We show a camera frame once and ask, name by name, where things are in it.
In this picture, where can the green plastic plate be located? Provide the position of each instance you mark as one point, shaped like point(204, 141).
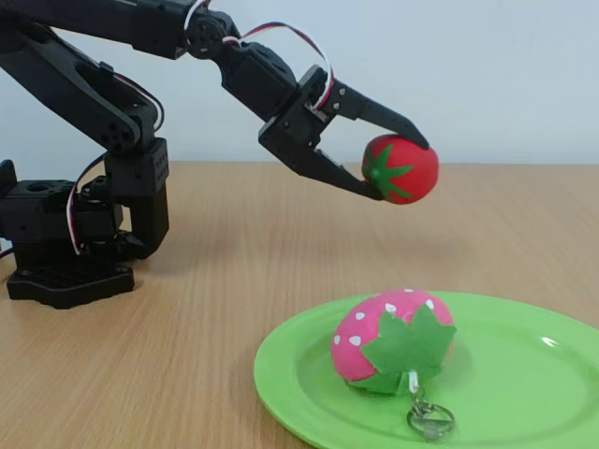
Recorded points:
point(515, 374)

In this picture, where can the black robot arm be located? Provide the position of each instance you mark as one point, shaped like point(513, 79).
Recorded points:
point(117, 135)

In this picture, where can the red toy tomato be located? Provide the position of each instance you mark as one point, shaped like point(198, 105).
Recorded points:
point(412, 168)

